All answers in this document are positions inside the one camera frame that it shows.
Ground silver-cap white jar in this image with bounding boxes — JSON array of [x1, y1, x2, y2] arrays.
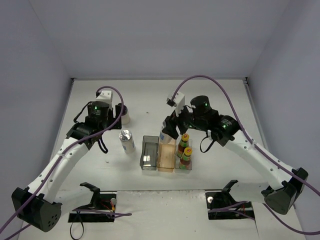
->
[[119, 129, 135, 154], [159, 120, 175, 144]]

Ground red sauce bottle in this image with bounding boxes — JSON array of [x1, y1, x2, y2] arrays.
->
[[179, 147, 193, 170], [176, 133, 190, 158]]

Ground black-cap white bottle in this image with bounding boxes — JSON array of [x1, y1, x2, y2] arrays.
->
[[121, 105, 131, 126]]

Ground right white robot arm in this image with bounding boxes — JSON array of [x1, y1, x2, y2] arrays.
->
[[161, 93, 309, 215]]

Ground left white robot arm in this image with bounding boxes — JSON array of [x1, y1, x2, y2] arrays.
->
[[11, 101, 124, 232]]

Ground orange transparent bin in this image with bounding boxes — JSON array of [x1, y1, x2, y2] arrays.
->
[[157, 143, 176, 173]]

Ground clear transparent bin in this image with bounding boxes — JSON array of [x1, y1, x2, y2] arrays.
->
[[175, 141, 193, 172]]

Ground grey transparent bin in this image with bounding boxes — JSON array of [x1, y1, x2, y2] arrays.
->
[[139, 135, 159, 171]]

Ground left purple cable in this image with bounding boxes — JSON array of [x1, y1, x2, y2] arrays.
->
[[0, 86, 133, 240]]

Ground purple cable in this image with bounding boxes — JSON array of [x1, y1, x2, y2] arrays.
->
[[0, 86, 133, 240], [169, 75, 320, 236]]

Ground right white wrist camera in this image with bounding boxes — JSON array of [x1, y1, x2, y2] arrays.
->
[[166, 91, 185, 117]]

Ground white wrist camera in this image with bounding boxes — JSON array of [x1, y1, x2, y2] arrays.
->
[[166, 91, 185, 117], [96, 90, 113, 107]]

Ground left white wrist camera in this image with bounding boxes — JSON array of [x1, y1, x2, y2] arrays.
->
[[96, 90, 113, 107]]

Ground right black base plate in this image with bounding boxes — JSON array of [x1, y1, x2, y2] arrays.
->
[[205, 191, 255, 221]]

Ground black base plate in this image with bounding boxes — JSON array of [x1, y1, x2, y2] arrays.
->
[[67, 192, 117, 223], [205, 191, 255, 221]]

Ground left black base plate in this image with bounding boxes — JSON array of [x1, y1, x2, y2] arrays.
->
[[67, 192, 117, 223]]

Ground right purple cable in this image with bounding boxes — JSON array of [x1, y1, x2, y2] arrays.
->
[[169, 75, 320, 236]]

